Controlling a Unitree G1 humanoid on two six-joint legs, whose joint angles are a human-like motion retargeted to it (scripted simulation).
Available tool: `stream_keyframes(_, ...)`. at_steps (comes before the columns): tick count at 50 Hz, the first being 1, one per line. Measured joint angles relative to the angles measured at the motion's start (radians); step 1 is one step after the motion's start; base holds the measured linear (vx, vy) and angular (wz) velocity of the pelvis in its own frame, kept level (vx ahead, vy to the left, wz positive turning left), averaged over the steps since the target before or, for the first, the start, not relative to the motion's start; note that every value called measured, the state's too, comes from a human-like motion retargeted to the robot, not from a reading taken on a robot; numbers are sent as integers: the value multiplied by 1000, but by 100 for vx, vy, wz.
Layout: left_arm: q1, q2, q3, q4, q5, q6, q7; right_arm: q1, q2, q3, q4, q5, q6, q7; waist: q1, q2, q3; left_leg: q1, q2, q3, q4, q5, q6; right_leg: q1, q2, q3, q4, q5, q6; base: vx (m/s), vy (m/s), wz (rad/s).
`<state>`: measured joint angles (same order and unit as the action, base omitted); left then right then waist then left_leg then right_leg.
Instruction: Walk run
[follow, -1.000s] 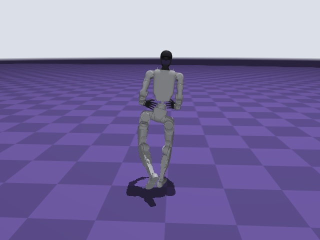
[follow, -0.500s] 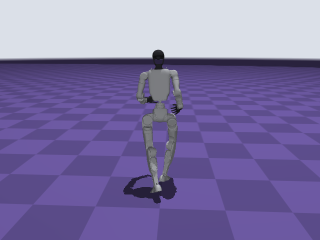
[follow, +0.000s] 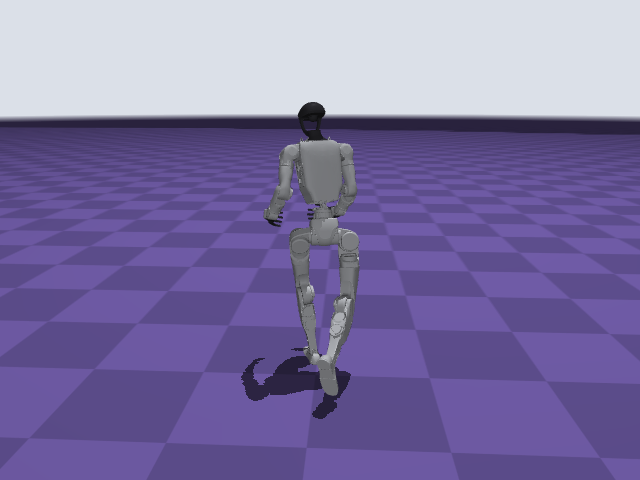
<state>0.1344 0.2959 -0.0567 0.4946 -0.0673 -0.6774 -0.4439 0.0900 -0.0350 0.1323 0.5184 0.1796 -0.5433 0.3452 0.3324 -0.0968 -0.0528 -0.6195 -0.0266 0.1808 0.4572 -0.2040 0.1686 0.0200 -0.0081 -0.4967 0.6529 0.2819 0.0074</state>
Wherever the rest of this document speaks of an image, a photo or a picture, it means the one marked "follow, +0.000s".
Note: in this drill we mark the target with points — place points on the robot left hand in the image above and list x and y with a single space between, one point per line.
271 221

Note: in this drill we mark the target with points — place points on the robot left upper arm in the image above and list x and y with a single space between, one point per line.
286 166

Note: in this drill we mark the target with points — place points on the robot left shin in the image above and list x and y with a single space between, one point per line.
308 320

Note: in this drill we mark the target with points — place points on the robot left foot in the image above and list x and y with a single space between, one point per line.
312 358

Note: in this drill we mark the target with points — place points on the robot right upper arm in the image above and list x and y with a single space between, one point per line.
349 188

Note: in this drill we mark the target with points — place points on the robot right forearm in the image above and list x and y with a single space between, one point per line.
342 205

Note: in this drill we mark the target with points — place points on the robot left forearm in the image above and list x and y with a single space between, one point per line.
275 207

